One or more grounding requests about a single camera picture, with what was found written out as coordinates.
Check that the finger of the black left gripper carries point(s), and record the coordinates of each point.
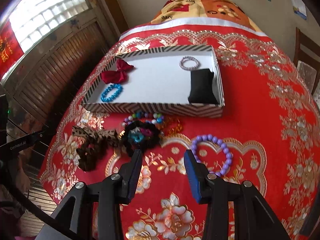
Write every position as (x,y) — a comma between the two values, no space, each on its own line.
(22,143)

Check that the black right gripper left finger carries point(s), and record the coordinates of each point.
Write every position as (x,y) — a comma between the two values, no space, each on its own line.
(74,214)

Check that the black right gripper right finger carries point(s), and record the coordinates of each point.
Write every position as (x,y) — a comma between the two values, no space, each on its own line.
(253,217)

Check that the leopard print bow scrunchie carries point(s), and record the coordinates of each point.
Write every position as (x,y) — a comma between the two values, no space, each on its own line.
(95,145)

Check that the black scrunchie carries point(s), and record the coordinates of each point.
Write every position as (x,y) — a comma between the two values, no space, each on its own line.
(140,136)

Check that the red satin bow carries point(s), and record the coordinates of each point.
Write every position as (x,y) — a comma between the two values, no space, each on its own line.
(118,76)

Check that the black velvet cushion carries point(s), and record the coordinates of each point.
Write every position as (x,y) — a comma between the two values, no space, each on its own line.
(202,87)

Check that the striped white jewelry tray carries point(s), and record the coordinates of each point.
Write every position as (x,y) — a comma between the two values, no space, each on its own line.
(159,85)

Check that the brown slatted wooden door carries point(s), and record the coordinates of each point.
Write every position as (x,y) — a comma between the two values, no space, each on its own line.
(42,84)

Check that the red gold floral tablecloth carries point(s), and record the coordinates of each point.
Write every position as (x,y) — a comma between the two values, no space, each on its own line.
(270,123)

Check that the red paper window decoration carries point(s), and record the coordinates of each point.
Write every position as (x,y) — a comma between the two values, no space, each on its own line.
(10,50)

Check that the bright window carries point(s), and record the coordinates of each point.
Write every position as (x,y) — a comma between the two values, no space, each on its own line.
(33,19)

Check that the brown wooden chair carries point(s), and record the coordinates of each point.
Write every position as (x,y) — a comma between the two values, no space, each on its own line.
(307,57)

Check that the yellow orange love blanket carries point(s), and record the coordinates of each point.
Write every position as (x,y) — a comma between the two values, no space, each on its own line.
(220,9)

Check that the wall calendar poster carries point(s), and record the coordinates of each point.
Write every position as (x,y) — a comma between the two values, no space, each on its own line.
(299,8)

